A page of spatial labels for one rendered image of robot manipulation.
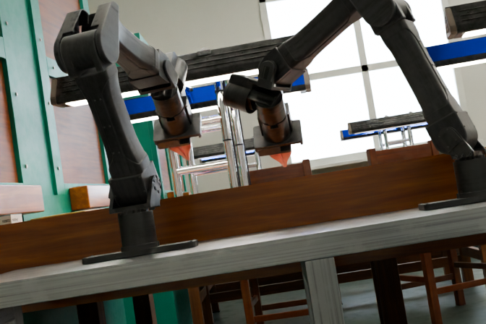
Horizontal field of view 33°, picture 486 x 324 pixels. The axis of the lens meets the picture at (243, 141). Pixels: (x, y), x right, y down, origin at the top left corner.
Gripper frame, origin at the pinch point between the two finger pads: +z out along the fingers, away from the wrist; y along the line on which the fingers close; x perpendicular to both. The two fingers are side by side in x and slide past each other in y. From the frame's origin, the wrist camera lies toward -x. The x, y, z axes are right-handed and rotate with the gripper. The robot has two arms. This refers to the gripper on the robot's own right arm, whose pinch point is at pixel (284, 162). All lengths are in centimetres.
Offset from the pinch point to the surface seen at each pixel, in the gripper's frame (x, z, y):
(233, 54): -31.5, -6.4, 9.2
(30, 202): -11, 12, 65
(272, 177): -172, 196, 28
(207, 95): -66, 36, 26
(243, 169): -38, 42, 16
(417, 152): -182, 206, -52
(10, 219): 11, -8, 58
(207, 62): -30.4, -6.3, 15.8
